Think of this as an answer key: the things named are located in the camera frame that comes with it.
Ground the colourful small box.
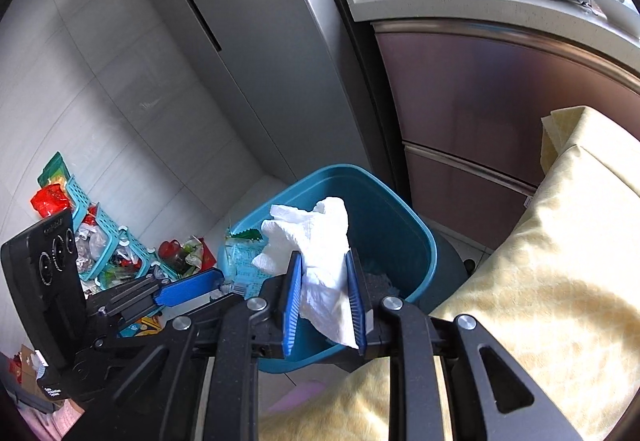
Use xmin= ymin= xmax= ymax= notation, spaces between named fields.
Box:
xmin=117 ymin=316 xmax=163 ymax=339

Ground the green serrated wrapper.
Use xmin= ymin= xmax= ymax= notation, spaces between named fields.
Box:
xmin=225 ymin=227 xmax=266 ymax=243

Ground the blue plastic trash bin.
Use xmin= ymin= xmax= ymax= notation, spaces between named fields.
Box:
xmin=227 ymin=164 xmax=438 ymax=374

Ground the grey refrigerator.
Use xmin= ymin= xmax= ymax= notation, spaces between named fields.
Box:
xmin=120 ymin=0 xmax=401 ymax=202

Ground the teal plastic basket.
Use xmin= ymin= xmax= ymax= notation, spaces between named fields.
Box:
xmin=65 ymin=175 xmax=153 ymax=283

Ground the green snack packet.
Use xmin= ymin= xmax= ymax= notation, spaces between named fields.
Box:
xmin=37 ymin=151 xmax=71 ymax=186

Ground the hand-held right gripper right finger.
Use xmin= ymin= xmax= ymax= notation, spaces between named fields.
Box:
xmin=345 ymin=251 xmax=586 ymax=441

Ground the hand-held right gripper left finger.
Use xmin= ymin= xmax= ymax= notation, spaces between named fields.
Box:
xmin=65 ymin=251 xmax=306 ymax=441

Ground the red and white box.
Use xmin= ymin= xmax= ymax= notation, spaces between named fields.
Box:
xmin=7 ymin=343 xmax=48 ymax=387

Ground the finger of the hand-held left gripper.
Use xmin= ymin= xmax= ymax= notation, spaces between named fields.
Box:
xmin=87 ymin=269 xmax=224 ymax=322

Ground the silver crumpled wrapper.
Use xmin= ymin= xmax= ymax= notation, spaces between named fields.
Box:
xmin=72 ymin=226 xmax=108 ymax=272

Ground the brown kitchen cabinet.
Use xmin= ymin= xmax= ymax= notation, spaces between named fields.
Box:
xmin=372 ymin=18 xmax=640 ymax=254

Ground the beige kitchen countertop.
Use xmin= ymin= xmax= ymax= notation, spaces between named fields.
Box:
xmin=341 ymin=0 xmax=640 ymax=89

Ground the yellow patterned cloth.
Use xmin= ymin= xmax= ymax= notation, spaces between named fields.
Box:
xmin=257 ymin=106 xmax=640 ymax=441

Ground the white paper towel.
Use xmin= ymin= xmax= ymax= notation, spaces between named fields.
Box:
xmin=251 ymin=196 xmax=360 ymax=349

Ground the red and green wrapper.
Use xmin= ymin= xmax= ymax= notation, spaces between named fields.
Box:
xmin=157 ymin=236 xmax=218 ymax=279

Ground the light teal packet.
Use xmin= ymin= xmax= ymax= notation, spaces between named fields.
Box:
xmin=220 ymin=241 xmax=273 ymax=294

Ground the red crumpled packet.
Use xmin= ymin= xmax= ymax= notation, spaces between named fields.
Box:
xmin=30 ymin=183 xmax=73 ymax=219

